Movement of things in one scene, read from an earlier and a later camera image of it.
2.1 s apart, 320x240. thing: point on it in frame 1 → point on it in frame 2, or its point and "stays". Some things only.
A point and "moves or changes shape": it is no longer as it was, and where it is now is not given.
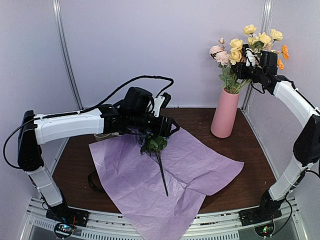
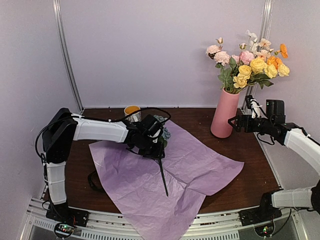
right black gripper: [241, 73] → [242, 119]
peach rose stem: [220, 54] stays
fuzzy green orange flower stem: [285, 53] stays
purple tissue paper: [134, 182] stays
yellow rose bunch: [261, 41] moves or changes shape
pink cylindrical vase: [224, 119] stays
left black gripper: [166, 126] → [158, 152]
